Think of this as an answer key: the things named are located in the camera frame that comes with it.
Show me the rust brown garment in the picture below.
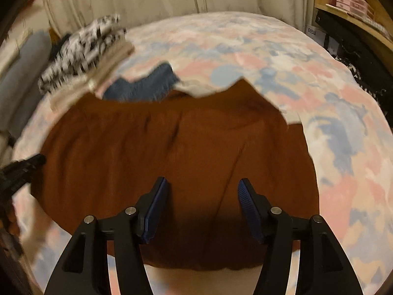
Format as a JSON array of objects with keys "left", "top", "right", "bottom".
[{"left": 31, "top": 80, "right": 320, "bottom": 270}]

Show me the blue denim jacket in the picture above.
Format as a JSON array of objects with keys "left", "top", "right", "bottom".
[{"left": 102, "top": 62, "right": 180, "bottom": 102}]

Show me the grey pillow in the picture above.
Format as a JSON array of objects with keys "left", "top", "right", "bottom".
[{"left": 1, "top": 31, "right": 52, "bottom": 139}]

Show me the floral bedspread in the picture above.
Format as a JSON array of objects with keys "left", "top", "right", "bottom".
[{"left": 12, "top": 11, "right": 393, "bottom": 295}]

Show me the black white patterned folded duvet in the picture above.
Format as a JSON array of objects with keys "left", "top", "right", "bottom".
[{"left": 38, "top": 14, "right": 135, "bottom": 111}]

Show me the wooden bookshelf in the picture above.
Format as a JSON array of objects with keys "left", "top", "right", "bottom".
[{"left": 312, "top": 0, "right": 393, "bottom": 77}]

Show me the pink drawer organizer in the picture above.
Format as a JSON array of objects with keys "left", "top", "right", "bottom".
[{"left": 329, "top": 0, "right": 375, "bottom": 19}]

